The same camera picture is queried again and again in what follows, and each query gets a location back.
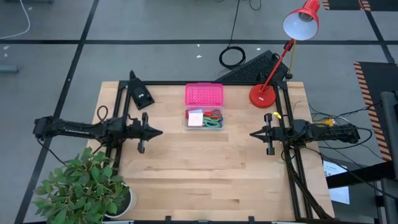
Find black cable bundle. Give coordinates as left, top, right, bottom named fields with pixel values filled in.
left=281, top=146, right=335, bottom=220

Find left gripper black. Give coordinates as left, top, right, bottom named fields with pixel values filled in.
left=124, top=112, right=164, bottom=154

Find green potted plant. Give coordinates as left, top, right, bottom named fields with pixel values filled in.
left=32, top=147, right=137, bottom=224

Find green handled scissors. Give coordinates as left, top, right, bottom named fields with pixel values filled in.
left=203, top=116, right=223, bottom=128

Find black wedge-shaped stand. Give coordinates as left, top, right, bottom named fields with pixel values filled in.
left=129, top=70, right=155, bottom=110

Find red desk lamp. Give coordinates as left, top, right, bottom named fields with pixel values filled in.
left=249, top=0, right=321, bottom=109

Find black keyboard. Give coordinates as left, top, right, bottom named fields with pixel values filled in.
left=216, top=50, right=290, bottom=83

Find white paper sheet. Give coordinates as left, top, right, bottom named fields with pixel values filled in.
left=322, top=160, right=351, bottom=205

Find white floor cable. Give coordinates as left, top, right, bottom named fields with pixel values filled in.
left=0, top=0, right=31, bottom=40

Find coiled black floor cable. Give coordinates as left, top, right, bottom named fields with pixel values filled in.
left=218, top=0, right=248, bottom=70

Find pink sticky note pad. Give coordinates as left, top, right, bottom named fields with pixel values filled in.
left=187, top=111, right=205, bottom=128

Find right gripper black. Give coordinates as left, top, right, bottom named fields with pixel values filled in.
left=249, top=113, right=295, bottom=156

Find black aluminium table frame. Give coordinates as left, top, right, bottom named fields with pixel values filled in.
left=105, top=80, right=335, bottom=223

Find black stand beam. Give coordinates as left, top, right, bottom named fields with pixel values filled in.
left=326, top=161, right=396, bottom=190

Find grey metal post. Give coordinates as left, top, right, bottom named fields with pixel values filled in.
left=379, top=91, right=398, bottom=224

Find red handled scissors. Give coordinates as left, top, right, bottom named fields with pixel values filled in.
left=201, top=108, right=223, bottom=119

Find pink lid clear pencil box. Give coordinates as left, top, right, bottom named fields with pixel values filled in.
left=183, top=83, right=225, bottom=130

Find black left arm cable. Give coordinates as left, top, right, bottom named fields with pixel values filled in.
left=96, top=105, right=109, bottom=124

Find small hazard-striped black mat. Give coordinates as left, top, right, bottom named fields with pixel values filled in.
left=322, top=0, right=398, bottom=12

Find large hazard-striped black mat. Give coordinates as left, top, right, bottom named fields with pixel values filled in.
left=353, top=61, right=398, bottom=162

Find grey floor bracket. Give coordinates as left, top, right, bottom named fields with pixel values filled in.
left=0, top=64, right=20, bottom=74

